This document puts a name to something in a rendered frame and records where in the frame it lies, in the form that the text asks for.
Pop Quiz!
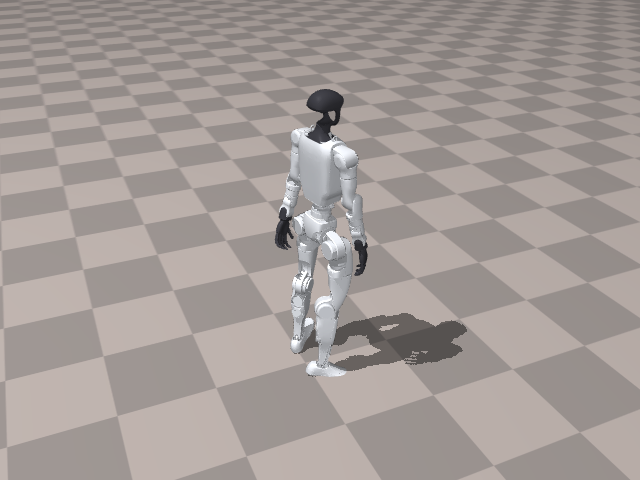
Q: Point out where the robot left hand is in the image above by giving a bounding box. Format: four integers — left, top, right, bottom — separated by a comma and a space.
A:
275, 207, 294, 250

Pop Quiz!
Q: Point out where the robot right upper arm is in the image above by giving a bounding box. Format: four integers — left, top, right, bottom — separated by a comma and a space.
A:
333, 145, 361, 210

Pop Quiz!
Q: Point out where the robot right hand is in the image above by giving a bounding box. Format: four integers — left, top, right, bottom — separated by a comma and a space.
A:
354, 240, 368, 276

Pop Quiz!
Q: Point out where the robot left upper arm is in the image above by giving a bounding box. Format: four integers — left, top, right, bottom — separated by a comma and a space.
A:
289, 127, 310, 183

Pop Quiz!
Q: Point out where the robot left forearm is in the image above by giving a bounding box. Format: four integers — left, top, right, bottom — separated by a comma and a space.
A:
279, 174, 301, 217

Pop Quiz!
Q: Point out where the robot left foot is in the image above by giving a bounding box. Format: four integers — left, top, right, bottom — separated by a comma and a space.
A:
290, 318, 315, 353

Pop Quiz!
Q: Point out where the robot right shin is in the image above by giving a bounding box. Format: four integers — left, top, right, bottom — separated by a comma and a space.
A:
316, 303, 339, 368

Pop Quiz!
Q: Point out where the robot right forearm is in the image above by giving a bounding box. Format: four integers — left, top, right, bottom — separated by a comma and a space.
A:
346, 195, 367, 247

